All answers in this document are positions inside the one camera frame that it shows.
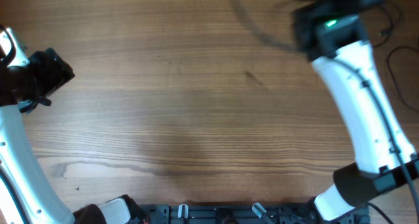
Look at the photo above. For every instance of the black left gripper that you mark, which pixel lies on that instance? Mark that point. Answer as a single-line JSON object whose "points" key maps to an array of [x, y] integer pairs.
{"points": [[57, 71]]}

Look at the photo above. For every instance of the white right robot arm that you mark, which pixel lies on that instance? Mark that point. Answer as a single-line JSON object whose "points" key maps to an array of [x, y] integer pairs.
{"points": [[332, 35]]}

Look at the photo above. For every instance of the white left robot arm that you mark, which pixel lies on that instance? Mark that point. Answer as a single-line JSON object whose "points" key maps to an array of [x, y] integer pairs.
{"points": [[26, 195]]}

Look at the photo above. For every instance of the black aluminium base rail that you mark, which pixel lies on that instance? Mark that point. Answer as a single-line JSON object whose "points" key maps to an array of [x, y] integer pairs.
{"points": [[284, 213]]}

